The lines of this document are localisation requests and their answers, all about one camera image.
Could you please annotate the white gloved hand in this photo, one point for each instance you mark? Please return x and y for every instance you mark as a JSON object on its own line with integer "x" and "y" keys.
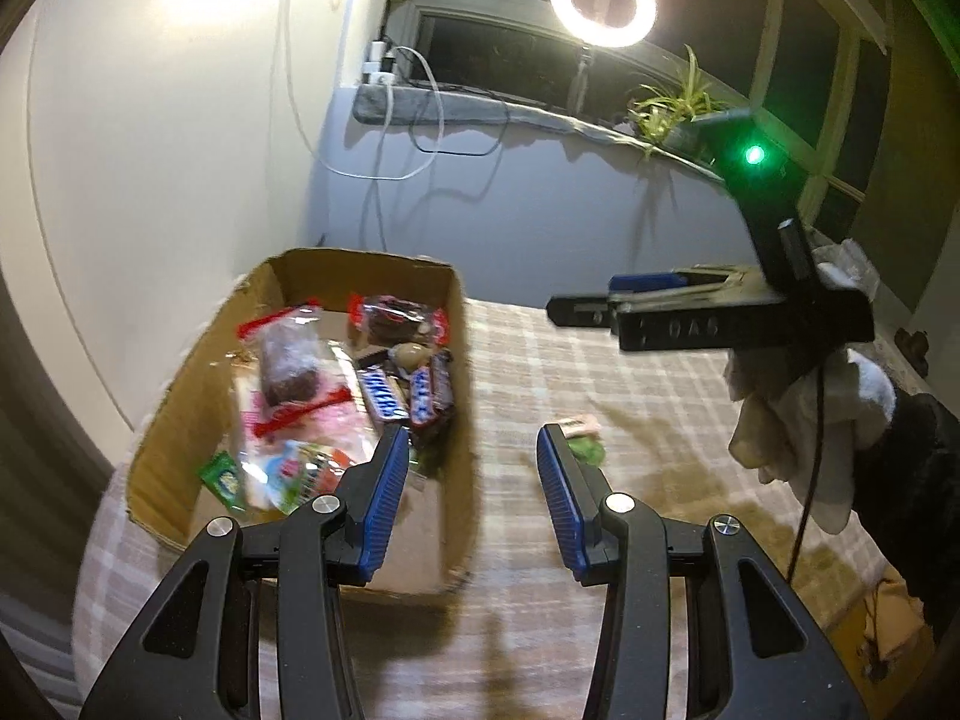
{"x": 804, "y": 429}

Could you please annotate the round chocolate ball candy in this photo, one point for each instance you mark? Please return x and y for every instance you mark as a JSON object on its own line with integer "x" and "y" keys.
{"x": 410, "y": 355}

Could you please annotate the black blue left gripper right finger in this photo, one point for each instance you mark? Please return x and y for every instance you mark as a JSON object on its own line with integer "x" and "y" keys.
{"x": 754, "y": 651}

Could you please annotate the white power strip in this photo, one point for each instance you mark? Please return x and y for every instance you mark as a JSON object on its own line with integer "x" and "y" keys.
{"x": 378, "y": 67}

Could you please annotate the ring light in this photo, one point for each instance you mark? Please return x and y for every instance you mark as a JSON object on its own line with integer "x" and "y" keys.
{"x": 595, "y": 30}

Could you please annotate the snickers bar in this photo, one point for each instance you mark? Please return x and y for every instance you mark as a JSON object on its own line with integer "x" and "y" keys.
{"x": 384, "y": 399}
{"x": 431, "y": 402}

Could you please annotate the green candy wrapper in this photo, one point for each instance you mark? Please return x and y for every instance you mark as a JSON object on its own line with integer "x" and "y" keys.
{"x": 588, "y": 450}

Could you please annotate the pink packaged bread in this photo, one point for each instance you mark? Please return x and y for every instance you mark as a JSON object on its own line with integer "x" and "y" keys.
{"x": 340, "y": 433}

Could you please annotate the brown cardboard box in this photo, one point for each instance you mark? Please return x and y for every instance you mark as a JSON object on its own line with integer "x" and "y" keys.
{"x": 431, "y": 548}

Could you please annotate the Snickers bar in box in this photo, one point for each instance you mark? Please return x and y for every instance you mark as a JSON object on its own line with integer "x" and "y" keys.
{"x": 384, "y": 399}

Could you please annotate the plaid table cloth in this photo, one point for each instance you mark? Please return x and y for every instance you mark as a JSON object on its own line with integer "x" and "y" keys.
{"x": 519, "y": 638}

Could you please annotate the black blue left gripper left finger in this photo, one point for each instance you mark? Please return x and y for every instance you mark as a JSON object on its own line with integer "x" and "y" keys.
{"x": 193, "y": 651}

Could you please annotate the potted spider plant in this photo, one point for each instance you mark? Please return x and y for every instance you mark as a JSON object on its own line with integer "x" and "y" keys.
{"x": 662, "y": 112}

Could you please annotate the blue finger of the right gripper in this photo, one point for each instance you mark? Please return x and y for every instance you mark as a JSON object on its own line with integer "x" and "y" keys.
{"x": 699, "y": 279}

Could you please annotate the long red snack package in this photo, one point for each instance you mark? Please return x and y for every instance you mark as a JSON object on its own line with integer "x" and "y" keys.
{"x": 298, "y": 371}

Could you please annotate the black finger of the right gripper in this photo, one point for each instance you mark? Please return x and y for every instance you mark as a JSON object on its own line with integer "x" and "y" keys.
{"x": 583, "y": 311}

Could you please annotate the green mint candy packet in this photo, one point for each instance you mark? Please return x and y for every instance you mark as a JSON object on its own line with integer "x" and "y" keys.
{"x": 302, "y": 471}

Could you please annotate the small pink candy wrapper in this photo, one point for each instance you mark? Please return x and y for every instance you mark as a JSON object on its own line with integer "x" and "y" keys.
{"x": 582, "y": 426}

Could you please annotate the small green snack packet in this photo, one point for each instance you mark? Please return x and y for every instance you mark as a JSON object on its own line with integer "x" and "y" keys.
{"x": 220, "y": 475}

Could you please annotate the red chocolate cake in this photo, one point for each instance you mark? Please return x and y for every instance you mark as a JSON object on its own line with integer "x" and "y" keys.
{"x": 385, "y": 320}

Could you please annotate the grey windowsill cushion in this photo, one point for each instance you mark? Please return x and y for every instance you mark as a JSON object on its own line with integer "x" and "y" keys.
{"x": 420, "y": 106}

